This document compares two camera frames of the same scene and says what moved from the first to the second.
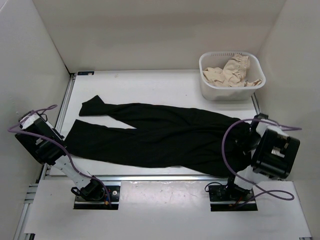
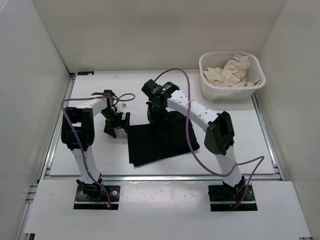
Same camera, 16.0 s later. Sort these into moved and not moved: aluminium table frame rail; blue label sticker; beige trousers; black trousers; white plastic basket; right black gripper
Moved: black trousers; right black gripper
Not moved: beige trousers; blue label sticker; white plastic basket; aluminium table frame rail
